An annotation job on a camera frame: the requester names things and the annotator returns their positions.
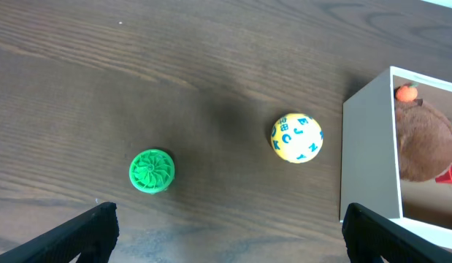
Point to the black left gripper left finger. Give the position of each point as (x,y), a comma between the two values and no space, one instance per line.
(90,237)

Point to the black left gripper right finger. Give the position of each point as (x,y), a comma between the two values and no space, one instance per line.
(370,237)

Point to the green ribbed disc toy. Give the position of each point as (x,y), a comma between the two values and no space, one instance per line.
(152,171)

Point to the brown plush bear toy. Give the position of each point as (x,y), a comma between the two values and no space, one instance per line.
(424,137)

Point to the yellow letter ball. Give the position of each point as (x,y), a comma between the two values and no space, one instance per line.
(296,138)

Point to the white cardboard box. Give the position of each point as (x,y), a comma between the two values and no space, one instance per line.
(370,169)

